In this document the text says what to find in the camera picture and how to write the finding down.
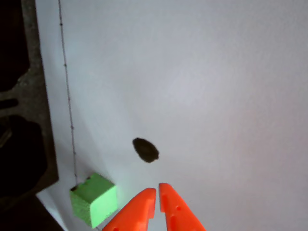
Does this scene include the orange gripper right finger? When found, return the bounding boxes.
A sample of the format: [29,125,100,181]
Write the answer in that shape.
[158,182,207,231]

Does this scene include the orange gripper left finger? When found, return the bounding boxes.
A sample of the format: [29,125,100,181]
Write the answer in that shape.
[102,187,157,231]

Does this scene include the green textured cube block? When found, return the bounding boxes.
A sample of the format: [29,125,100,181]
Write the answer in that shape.
[69,172,118,229]

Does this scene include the black dot mark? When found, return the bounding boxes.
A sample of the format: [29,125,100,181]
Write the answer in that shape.
[132,137,160,164]

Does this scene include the black foam tray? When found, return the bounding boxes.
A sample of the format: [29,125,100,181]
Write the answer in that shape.
[0,0,65,231]

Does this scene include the white paper sheet with drawn frame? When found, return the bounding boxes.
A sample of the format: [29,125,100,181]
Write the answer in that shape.
[35,0,308,231]

